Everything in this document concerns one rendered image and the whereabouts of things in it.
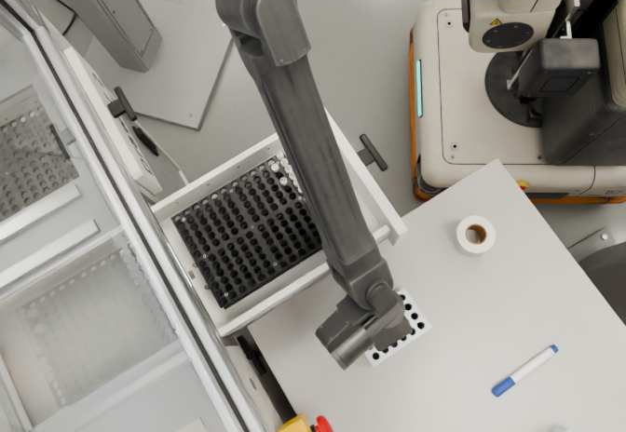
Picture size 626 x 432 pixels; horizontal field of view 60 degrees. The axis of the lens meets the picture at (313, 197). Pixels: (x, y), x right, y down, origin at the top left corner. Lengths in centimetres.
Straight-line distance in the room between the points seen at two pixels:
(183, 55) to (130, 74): 20
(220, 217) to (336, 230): 32
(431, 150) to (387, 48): 57
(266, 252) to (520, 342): 48
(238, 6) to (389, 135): 143
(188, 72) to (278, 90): 150
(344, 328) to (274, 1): 44
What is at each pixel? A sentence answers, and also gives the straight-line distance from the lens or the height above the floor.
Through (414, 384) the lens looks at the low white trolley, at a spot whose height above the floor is 76.
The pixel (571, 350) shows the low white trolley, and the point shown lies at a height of 76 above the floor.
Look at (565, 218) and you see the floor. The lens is 197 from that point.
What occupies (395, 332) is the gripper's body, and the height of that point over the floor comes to 90.
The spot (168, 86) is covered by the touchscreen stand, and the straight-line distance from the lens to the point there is 204.
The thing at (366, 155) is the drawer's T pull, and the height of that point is 91.
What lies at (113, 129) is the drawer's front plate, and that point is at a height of 93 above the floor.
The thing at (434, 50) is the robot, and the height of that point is 28.
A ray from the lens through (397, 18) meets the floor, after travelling 213.
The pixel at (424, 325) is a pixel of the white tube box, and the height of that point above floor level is 79.
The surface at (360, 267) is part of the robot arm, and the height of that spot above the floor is 110.
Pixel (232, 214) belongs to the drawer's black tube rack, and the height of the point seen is 90.
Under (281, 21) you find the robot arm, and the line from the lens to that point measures 52.
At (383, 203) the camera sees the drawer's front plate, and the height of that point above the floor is 93.
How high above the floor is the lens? 178
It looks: 75 degrees down
